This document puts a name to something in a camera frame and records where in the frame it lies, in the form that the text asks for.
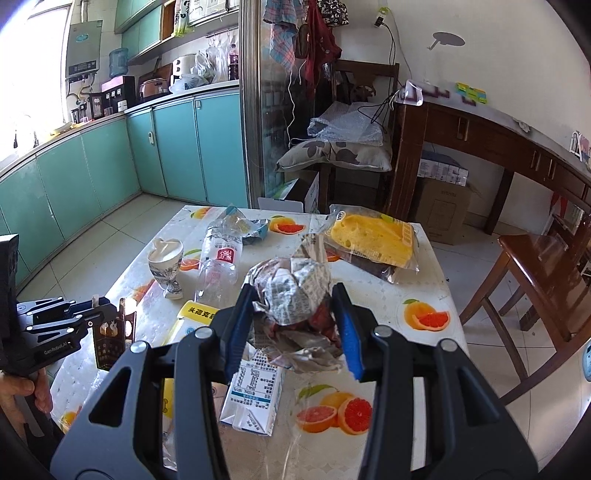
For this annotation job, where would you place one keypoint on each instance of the person's left hand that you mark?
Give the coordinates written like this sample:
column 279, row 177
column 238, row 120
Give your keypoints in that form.
column 23, row 390

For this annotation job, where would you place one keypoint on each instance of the green white carton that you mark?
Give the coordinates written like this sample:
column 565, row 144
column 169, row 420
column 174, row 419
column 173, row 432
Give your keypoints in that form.
column 286, row 188

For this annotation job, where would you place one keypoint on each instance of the crumpled blue wrapper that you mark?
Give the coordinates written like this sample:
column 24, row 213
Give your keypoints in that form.
column 256, row 230

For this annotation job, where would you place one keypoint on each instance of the purple drink bottle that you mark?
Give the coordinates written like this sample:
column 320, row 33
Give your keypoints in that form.
column 233, row 60

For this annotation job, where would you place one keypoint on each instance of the row of small white boxes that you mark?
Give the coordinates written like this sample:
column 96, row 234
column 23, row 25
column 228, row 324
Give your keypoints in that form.
column 443, row 170

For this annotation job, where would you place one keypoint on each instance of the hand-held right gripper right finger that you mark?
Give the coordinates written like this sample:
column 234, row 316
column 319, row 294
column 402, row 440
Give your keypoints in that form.
column 349, row 339

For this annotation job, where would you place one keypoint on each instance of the yellow white medicine box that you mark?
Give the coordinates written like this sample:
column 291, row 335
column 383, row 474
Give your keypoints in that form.
column 191, row 310

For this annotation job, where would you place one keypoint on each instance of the crushed clear plastic bottle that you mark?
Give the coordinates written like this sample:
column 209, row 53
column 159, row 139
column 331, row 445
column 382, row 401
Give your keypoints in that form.
column 221, row 258

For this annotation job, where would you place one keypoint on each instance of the dark floral hanging garment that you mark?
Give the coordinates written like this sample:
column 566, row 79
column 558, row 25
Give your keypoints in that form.
column 334, row 9

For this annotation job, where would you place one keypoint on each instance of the blue water jug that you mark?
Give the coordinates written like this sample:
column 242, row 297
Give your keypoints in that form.
column 118, row 62

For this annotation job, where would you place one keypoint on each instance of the grey wall water heater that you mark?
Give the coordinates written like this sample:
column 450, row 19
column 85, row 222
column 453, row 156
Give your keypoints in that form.
column 83, row 46

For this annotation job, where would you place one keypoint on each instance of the metal sliding door frame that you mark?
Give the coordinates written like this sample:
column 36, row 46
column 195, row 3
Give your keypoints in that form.
column 251, row 92

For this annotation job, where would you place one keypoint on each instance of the wall plug charger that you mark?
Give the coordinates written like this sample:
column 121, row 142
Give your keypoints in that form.
column 380, row 19

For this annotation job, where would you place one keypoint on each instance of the red hanging garment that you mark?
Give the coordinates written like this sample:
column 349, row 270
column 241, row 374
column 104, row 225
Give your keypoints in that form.
column 321, row 46

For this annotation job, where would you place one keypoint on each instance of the dark high-back wooden chair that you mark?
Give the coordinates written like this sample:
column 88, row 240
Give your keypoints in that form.
column 364, row 71

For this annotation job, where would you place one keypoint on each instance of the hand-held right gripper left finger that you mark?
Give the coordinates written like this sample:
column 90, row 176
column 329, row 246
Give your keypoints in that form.
column 240, row 325

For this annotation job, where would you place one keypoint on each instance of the yellow orange packet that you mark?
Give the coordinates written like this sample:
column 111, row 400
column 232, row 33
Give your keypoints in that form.
column 108, row 346

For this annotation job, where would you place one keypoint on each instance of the light blue plastic toy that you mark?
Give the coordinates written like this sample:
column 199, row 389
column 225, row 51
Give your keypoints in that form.
column 587, row 362

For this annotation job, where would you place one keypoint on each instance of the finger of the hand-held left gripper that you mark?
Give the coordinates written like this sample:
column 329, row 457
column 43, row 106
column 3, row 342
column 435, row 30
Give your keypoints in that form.
column 69, row 318
column 46, row 307

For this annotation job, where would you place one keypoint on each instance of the brown wooden chair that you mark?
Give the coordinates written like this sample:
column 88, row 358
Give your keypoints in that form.
column 545, row 263

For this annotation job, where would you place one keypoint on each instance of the plaid hanging cloth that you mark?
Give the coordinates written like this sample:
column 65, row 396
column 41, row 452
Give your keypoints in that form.
column 281, row 41

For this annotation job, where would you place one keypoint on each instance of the small beige carton box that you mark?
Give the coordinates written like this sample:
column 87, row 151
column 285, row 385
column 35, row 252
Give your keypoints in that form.
column 251, row 406

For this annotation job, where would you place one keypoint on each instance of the teal cabinet doors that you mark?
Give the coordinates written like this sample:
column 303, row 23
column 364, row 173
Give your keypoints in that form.
column 175, row 143

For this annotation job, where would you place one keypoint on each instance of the printed foil wrapper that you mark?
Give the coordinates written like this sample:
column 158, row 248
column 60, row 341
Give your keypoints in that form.
column 291, row 295

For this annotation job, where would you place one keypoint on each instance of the white countertop appliance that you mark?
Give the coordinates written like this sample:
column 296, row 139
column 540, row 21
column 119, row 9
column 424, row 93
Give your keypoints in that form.
column 184, row 67

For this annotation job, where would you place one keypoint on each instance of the white cardboard box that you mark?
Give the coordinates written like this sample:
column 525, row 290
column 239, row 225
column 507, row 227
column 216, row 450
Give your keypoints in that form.
column 286, row 205

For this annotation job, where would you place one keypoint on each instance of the brown cardboard box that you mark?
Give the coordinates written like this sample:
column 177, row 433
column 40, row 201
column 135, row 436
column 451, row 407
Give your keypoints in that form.
column 443, row 212

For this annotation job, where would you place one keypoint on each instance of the teal wall cabinets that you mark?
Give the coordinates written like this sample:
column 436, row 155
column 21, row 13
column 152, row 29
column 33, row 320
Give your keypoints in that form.
column 147, row 25

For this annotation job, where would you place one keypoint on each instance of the coloured sticky notes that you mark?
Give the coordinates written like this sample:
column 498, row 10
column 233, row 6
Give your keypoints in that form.
column 471, row 92

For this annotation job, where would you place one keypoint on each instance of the dark wooden desk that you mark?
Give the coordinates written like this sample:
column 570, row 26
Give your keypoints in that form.
column 480, row 134

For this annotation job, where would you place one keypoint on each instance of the bubble wrap bag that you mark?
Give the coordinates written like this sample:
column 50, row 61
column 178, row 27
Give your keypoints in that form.
column 341, row 124

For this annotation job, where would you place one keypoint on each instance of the leaf print pillow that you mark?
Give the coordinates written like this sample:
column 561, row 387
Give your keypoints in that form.
column 332, row 154

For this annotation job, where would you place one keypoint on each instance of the dark countertop appliance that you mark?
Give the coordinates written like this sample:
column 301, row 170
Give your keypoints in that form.
column 117, row 92

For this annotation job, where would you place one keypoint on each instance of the green white packet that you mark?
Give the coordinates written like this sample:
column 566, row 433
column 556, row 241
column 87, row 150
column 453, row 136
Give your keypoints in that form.
column 183, row 18

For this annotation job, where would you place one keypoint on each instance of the clear plastic desk item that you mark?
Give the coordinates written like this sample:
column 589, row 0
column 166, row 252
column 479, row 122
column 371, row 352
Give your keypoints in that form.
column 413, row 92

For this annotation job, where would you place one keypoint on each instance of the yellow sponge cake package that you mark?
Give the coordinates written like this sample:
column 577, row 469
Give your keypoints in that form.
column 369, row 237

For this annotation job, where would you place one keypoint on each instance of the crushed paper cup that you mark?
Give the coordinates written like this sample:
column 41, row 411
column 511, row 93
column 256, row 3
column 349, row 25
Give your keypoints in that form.
column 164, row 258

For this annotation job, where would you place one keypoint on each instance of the brown rice cooker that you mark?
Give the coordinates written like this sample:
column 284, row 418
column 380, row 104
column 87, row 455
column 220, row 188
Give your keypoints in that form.
column 152, row 86

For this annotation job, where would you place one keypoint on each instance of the white plastic bag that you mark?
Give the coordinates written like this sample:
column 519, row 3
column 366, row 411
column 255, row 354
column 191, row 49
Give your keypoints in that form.
column 187, row 82

